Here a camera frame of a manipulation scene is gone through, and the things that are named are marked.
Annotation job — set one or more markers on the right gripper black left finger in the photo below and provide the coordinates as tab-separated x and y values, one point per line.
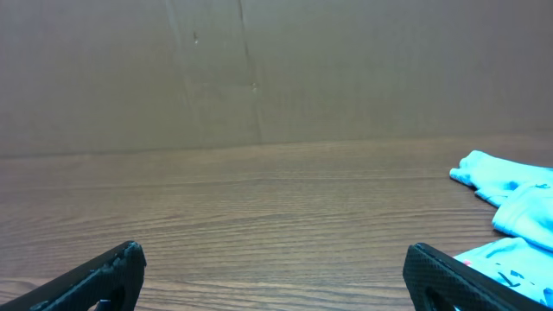
110	281

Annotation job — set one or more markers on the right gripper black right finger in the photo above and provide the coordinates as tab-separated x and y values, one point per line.
436	281

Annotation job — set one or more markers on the light blue printed t-shirt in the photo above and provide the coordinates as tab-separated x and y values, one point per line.
522	194

